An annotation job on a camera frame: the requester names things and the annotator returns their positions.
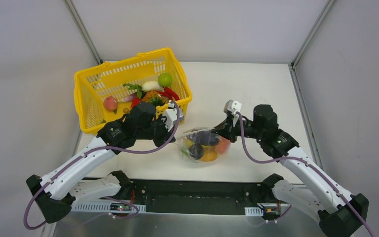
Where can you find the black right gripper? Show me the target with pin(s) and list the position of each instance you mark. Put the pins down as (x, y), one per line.
(228, 130)

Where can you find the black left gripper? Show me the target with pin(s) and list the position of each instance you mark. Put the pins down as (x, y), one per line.
(163, 133)

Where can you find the orange toy peach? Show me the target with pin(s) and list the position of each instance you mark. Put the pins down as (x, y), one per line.
(222, 146)

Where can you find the purple toy eggplant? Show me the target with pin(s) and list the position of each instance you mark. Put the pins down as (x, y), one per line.
(204, 138)

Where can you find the clear zip top bag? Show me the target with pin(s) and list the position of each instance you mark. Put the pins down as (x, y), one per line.
(183, 144)

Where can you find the yellow plastic shopping basket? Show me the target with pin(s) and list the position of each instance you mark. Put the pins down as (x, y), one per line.
(94, 84)

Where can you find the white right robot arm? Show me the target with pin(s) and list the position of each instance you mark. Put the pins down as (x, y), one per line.
(338, 212)

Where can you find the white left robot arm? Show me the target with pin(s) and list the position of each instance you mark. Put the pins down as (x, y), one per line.
(140, 131)

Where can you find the orange toy pineapple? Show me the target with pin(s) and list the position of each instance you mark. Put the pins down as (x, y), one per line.
(154, 98)

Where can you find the red toy strawberry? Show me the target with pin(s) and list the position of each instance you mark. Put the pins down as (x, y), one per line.
(135, 102)

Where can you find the red toy chili pepper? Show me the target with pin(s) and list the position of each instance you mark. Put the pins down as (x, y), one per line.
(172, 93)

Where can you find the purple toy onion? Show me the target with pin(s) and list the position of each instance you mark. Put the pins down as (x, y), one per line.
(129, 98)

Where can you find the white toy onion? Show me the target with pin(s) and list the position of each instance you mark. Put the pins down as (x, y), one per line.
(145, 87)

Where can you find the green toy apple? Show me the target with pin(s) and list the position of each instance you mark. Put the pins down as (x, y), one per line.
(165, 79)

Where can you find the pink toy peach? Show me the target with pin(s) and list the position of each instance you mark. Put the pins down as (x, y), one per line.
(110, 104)

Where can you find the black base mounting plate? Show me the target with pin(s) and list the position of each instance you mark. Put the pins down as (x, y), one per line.
(198, 197)

